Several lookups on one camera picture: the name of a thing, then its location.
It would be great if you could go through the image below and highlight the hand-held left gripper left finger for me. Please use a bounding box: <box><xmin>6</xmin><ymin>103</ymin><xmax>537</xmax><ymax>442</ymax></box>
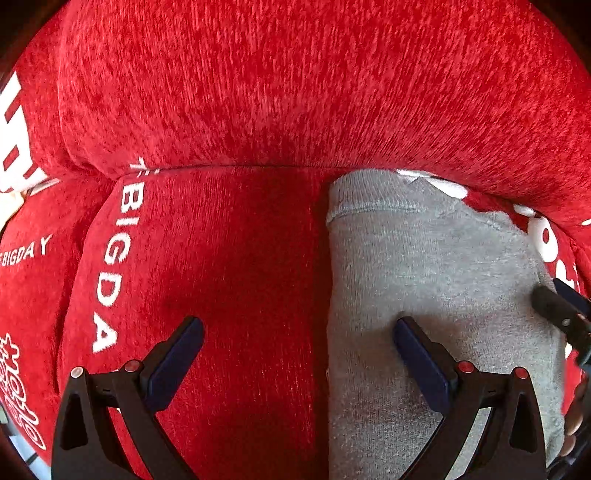
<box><xmin>52</xmin><ymin>316</ymin><xmax>205</xmax><ymax>480</ymax></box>

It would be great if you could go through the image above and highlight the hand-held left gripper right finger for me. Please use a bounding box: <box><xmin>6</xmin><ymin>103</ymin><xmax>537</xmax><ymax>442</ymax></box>
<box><xmin>393</xmin><ymin>316</ymin><xmax>549</xmax><ymax>480</ymax></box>

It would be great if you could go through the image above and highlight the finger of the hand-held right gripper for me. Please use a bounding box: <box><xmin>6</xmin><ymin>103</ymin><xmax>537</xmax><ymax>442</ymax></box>
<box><xmin>530</xmin><ymin>285</ymin><xmax>591</xmax><ymax>366</ymax></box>
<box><xmin>553</xmin><ymin>277</ymin><xmax>591</xmax><ymax>320</ymax></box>

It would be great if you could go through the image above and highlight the grey fleece garment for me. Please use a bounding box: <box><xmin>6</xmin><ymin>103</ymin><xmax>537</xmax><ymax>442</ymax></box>
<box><xmin>325</xmin><ymin>169</ymin><xmax>570</xmax><ymax>480</ymax></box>

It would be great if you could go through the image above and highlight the person's right hand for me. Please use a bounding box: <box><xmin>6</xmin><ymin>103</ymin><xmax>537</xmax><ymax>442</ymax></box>
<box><xmin>560</xmin><ymin>396</ymin><xmax>587</xmax><ymax>459</ymax></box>

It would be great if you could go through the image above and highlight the red blanket with white print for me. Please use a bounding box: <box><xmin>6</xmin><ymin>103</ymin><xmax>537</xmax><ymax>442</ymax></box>
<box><xmin>0</xmin><ymin>0</ymin><xmax>591</xmax><ymax>480</ymax></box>

